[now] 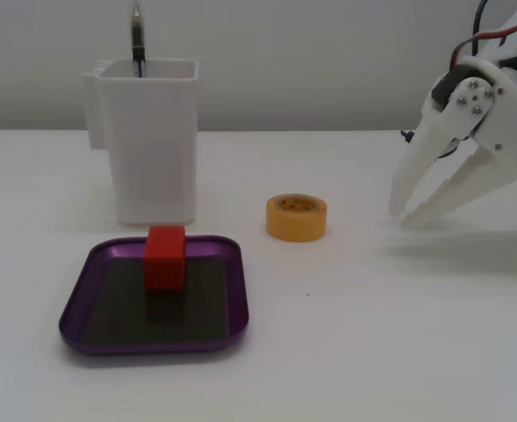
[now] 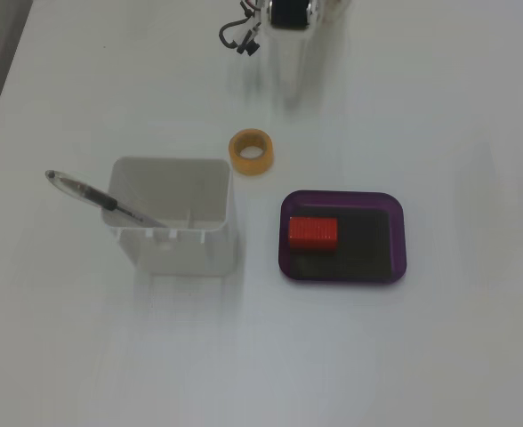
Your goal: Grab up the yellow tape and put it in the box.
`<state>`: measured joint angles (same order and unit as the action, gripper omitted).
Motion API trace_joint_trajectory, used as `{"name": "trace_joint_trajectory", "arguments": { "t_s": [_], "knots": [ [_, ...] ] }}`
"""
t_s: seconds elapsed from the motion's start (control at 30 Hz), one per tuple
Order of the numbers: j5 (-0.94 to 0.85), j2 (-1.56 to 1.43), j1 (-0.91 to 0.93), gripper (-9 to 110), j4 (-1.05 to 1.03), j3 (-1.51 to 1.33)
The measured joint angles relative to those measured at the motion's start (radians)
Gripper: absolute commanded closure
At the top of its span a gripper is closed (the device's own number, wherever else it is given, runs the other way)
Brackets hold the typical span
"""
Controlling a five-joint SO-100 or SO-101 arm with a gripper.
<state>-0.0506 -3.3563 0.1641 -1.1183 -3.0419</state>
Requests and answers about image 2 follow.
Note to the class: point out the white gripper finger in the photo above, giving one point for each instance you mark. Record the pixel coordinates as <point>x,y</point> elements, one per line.
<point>290,62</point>

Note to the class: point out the yellow tape roll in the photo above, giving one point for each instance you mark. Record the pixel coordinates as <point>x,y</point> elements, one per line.
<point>261,163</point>

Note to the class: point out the red rectangular block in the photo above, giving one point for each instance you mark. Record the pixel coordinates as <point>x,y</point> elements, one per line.
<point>312,233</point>

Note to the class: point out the clear black ballpoint pen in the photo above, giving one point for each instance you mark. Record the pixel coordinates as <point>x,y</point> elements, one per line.
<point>106,201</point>

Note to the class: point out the purple plastic tray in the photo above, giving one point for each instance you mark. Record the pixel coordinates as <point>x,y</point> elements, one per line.
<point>399,249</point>

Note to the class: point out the white plastic container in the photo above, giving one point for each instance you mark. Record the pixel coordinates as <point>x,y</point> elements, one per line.
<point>186,258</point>

